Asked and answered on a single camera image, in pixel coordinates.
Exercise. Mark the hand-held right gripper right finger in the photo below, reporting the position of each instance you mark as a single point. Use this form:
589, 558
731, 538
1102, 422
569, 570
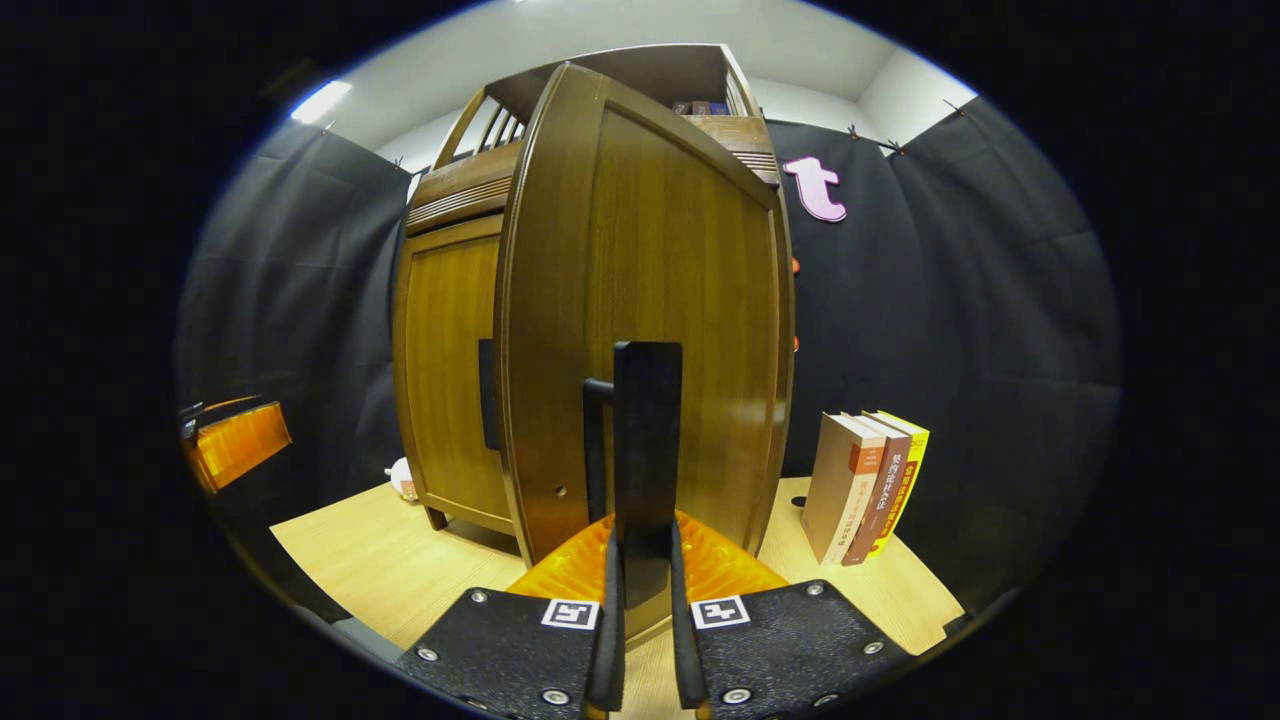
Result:
790, 640

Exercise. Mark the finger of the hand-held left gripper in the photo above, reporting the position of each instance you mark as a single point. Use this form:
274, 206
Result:
240, 445

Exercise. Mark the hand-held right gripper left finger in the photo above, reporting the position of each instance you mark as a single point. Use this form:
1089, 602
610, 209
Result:
500, 640

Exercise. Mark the wooden shoe cabinet door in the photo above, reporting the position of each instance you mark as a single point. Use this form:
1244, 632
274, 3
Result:
445, 380
680, 260

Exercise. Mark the wooden double-door shoe cabinet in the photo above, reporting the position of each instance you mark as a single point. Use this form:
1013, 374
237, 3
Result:
640, 75

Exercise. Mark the beige book with orange band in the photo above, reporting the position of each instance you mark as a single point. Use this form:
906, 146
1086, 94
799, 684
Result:
835, 490

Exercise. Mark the white bottle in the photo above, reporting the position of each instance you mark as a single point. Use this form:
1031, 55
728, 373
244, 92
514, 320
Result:
402, 478

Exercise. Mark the maroon book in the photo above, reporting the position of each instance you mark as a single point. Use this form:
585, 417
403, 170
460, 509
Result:
880, 500

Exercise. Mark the ceiling light panel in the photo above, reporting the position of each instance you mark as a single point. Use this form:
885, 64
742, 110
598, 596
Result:
320, 101

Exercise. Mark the black backdrop cloth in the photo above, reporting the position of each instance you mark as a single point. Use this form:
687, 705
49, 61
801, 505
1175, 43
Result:
980, 330

